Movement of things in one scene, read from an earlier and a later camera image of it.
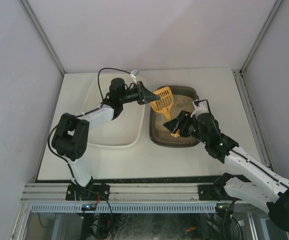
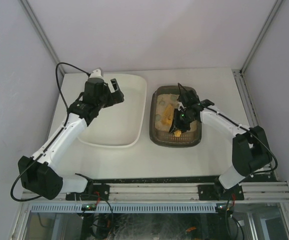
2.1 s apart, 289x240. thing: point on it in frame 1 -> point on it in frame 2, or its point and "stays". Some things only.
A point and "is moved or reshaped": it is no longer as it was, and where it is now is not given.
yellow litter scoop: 165,103 is moved or reshaped
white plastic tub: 126,130 stays
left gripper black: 141,93 -> 115,95
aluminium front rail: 33,192 stays
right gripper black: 182,124 -> 178,122
